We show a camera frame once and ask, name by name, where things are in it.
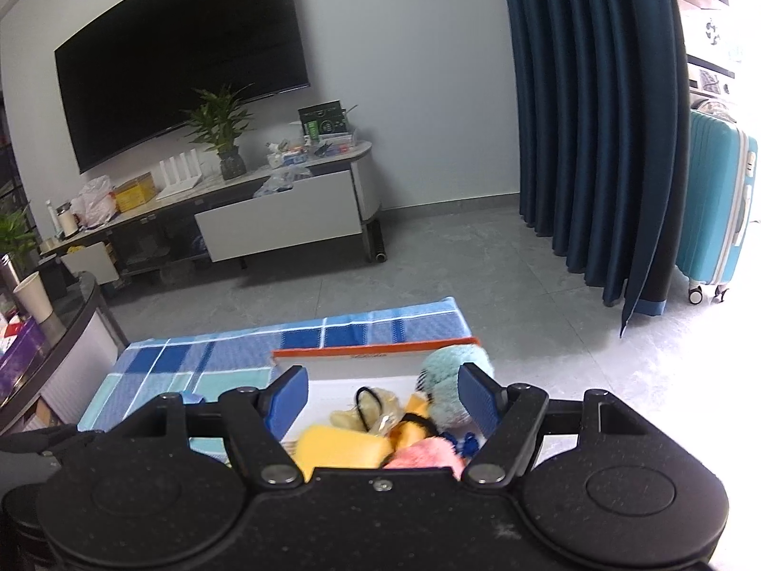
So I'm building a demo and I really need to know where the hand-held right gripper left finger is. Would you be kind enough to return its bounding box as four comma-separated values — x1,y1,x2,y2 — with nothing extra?
101,365,310,487

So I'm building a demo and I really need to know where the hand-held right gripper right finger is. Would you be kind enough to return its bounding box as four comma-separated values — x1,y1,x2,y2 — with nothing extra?
458,363,667,487

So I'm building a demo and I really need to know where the teal fluffy scrunchie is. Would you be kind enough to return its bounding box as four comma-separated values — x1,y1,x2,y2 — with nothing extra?
416,345,497,429

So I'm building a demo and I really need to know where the orange earplugs blue cord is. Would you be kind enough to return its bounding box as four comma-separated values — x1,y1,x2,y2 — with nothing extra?
446,428,482,459

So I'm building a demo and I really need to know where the pale yellow scrunchie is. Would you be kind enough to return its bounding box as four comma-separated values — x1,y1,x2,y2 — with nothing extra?
330,386,405,435

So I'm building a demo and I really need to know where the yellow sponge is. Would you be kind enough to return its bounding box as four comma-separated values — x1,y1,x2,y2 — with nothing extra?
294,424,390,482

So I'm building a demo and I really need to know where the black hair tie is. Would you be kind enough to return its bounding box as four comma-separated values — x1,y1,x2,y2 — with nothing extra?
355,386,390,432

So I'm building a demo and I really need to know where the yellow hair band black trim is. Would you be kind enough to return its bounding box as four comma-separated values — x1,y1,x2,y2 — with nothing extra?
380,395,441,447

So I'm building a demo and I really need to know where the pink fluffy scrunchie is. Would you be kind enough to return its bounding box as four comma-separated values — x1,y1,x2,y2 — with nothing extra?
383,434,468,480

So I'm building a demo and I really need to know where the white cardboard box orange rim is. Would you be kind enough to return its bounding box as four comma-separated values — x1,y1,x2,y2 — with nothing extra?
270,336,494,447

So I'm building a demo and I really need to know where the blue checked tablecloth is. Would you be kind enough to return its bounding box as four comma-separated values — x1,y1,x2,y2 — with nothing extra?
77,296,477,471

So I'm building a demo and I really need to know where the purple tray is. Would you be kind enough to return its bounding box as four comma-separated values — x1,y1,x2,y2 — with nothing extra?
0,315,49,405

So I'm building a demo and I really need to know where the dark round table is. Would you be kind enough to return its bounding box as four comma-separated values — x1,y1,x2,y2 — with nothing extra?
0,270,128,435

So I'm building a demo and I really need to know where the white cup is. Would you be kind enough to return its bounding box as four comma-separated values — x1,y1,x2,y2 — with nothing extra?
13,270,56,323

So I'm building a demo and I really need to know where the steel thermos bottle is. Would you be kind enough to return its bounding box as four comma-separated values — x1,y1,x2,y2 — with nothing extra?
0,253,21,310

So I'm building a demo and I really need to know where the black rolled mat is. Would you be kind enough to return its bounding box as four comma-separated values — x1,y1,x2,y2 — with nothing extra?
365,220,390,264

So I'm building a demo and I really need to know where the large white cabinet drawer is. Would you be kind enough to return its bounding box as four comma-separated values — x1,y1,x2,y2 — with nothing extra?
194,169,365,263

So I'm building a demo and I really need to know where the green potted plant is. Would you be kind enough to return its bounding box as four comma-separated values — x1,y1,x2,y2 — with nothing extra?
0,202,39,268

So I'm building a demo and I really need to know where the clear plastic bag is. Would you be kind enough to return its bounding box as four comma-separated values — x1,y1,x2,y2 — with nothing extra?
253,167,313,197

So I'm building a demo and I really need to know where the television cabinet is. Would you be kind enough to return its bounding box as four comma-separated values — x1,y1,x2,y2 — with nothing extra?
41,139,382,286

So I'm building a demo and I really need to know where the white router with antennas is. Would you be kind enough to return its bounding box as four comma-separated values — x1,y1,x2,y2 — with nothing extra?
156,151,218,200

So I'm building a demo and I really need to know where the bamboo plant in glass vase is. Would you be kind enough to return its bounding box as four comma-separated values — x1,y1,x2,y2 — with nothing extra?
181,84,255,180

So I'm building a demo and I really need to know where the white container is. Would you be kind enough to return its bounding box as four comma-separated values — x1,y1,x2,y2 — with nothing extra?
264,143,310,167

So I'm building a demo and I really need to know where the white plastic bag red print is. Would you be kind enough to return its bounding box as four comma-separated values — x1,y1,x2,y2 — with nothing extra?
71,175,118,228

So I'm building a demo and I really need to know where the yellow box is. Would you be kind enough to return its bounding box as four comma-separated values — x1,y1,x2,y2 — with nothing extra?
113,172,156,213

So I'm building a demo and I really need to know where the black box green print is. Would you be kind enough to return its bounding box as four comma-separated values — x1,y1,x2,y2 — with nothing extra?
297,99,349,139

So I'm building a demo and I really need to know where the teal suitcase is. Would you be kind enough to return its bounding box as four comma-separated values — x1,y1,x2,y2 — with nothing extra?
674,101,761,304

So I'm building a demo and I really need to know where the dark blue curtain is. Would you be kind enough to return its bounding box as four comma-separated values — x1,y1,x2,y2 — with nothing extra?
498,0,693,340

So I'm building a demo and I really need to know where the black wall television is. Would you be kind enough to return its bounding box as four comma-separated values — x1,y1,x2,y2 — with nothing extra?
55,0,311,175

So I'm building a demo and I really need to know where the white wall shelf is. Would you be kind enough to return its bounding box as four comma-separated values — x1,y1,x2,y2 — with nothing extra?
663,0,750,108

